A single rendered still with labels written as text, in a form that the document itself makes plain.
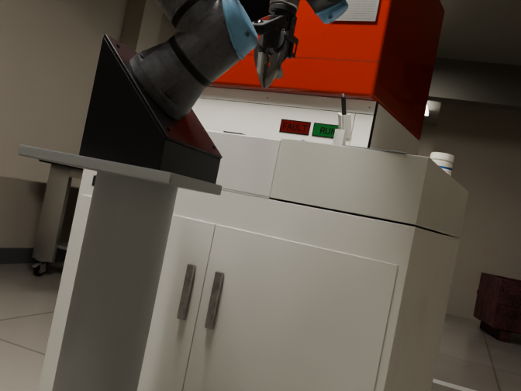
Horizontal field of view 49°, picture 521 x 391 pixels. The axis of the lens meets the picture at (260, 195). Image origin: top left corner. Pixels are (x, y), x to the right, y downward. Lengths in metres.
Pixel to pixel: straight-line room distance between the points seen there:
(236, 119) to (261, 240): 0.91
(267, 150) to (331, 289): 0.36
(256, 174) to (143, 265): 0.41
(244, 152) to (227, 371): 0.53
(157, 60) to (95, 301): 0.46
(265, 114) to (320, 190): 0.86
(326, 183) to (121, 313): 0.53
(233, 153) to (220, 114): 0.81
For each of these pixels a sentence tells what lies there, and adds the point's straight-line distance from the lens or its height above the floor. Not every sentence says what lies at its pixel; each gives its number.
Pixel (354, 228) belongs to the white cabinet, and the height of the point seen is 0.79.
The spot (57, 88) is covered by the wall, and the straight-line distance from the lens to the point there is 4.85.
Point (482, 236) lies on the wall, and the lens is 7.13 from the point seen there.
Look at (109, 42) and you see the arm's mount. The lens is 1.14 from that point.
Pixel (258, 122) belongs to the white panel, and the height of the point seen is 1.10.
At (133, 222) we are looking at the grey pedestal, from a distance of 1.07.
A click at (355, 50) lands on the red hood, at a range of 1.99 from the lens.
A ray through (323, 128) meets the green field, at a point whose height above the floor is 1.11.
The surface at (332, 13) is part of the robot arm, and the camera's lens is 1.40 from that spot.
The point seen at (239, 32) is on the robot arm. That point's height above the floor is 1.10.
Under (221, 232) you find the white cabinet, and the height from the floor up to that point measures 0.71.
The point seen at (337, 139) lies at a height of 1.02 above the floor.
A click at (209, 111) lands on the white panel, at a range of 2.25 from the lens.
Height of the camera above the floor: 0.79
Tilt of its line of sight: 1 degrees up
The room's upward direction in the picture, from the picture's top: 11 degrees clockwise
